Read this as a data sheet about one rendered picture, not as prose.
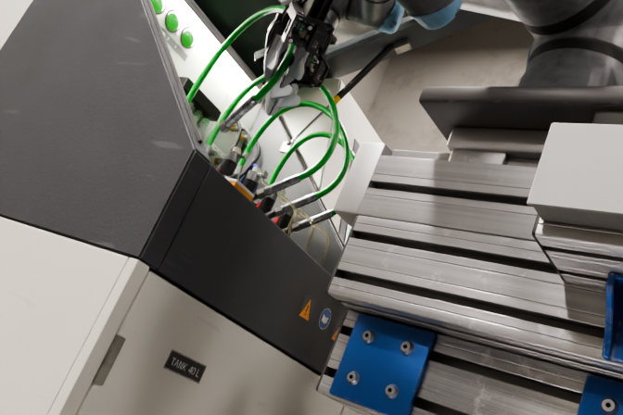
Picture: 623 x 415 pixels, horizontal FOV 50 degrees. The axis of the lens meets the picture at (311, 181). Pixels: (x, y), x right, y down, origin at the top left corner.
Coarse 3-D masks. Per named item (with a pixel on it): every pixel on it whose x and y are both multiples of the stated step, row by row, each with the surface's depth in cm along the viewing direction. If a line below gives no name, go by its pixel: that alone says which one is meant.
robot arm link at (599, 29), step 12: (600, 0) 67; (612, 0) 67; (588, 12) 67; (600, 12) 67; (612, 12) 68; (552, 24) 69; (564, 24) 69; (576, 24) 68; (588, 24) 68; (600, 24) 68; (612, 24) 68; (540, 36) 72; (552, 36) 71; (564, 36) 69; (576, 36) 69; (588, 36) 68; (600, 36) 68; (612, 36) 68
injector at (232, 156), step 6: (228, 156) 133; (234, 156) 132; (228, 162) 132; (234, 162) 132; (222, 168) 132; (228, 168) 132; (234, 168) 132; (222, 174) 131; (228, 174) 131; (234, 174) 131
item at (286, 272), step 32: (224, 192) 94; (192, 224) 89; (224, 224) 95; (256, 224) 101; (192, 256) 90; (224, 256) 96; (256, 256) 102; (288, 256) 109; (192, 288) 91; (224, 288) 97; (256, 288) 103; (288, 288) 110; (320, 288) 119; (256, 320) 104; (288, 320) 112; (288, 352) 113; (320, 352) 122
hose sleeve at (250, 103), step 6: (252, 96) 120; (246, 102) 121; (252, 102) 120; (258, 102) 121; (240, 108) 122; (246, 108) 121; (234, 114) 122; (240, 114) 122; (228, 120) 123; (234, 120) 123; (228, 126) 124
